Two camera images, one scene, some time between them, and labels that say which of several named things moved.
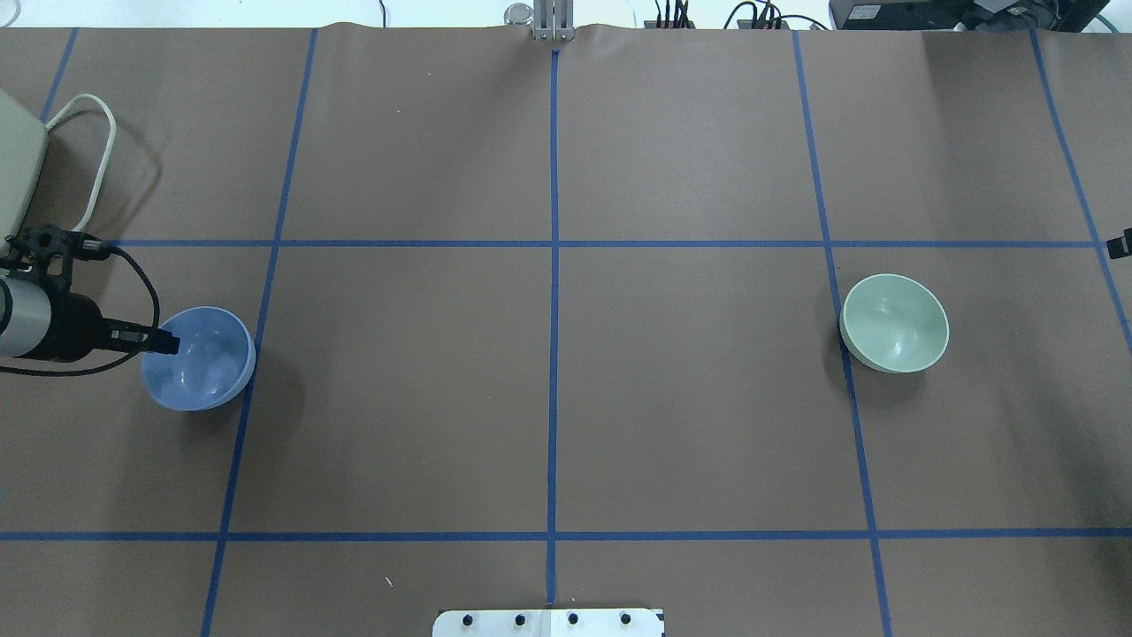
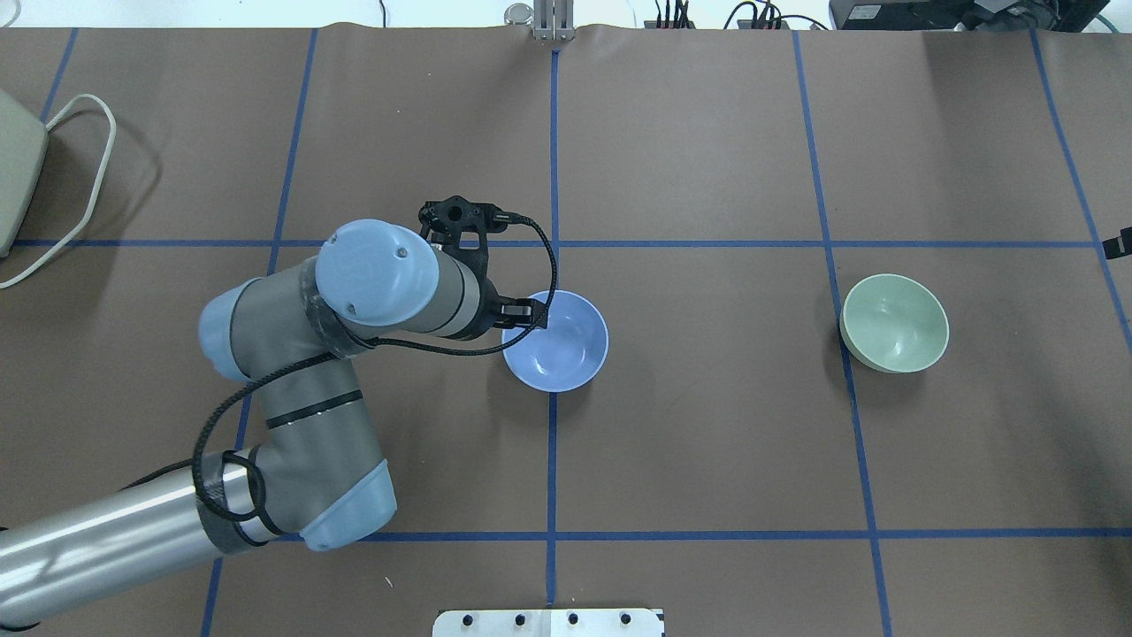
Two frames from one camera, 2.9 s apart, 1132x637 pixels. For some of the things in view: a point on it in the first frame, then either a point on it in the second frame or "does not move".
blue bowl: [216, 358] → [567, 354]
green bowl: [893, 323] does not move
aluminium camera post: [554, 20] does not move
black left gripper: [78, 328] → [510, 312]
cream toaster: [24, 144] does not move
